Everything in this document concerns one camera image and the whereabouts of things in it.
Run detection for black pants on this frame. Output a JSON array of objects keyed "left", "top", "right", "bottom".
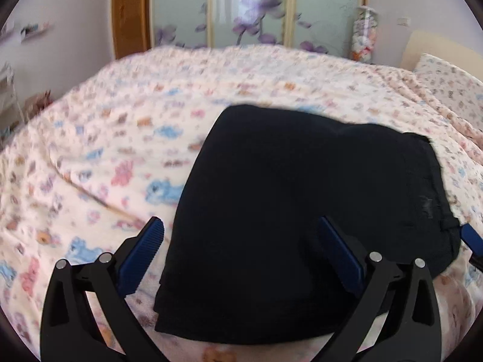
[{"left": 154, "top": 103, "right": 462, "bottom": 345}]

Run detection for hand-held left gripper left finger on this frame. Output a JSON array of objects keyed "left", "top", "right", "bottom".
[{"left": 40, "top": 216, "right": 167, "bottom": 362}]

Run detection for wooden door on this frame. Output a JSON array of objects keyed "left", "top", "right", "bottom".
[{"left": 111, "top": 0, "right": 152, "bottom": 60}]

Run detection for clear cylinder of plush toys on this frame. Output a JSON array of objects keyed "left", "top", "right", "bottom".
[{"left": 350, "top": 5, "right": 379, "bottom": 64}]

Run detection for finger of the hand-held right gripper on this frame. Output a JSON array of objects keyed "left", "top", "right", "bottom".
[{"left": 459, "top": 223, "right": 483, "bottom": 270}]

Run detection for white wall shelf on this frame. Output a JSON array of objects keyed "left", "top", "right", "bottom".
[{"left": 19, "top": 21, "right": 53, "bottom": 40}]

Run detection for cream headboard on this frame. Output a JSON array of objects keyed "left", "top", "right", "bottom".
[{"left": 400, "top": 30, "right": 483, "bottom": 72}]

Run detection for printed animal pillow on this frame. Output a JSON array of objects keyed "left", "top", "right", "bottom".
[{"left": 412, "top": 53, "right": 483, "bottom": 121}]

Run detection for printed animal blanket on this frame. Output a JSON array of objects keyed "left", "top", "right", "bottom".
[{"left": 0, "top": 43, "right": 483, "bottom": 362}]

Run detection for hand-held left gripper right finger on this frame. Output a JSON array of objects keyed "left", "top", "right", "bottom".
[{"left": 318, "top": 216, "right": 443, "bottom": 362}]

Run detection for frosted glass sliding wardrobe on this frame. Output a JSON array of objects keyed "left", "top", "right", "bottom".
[{"left": 145, "top": 0, "right": 368, "bottom": 55}]

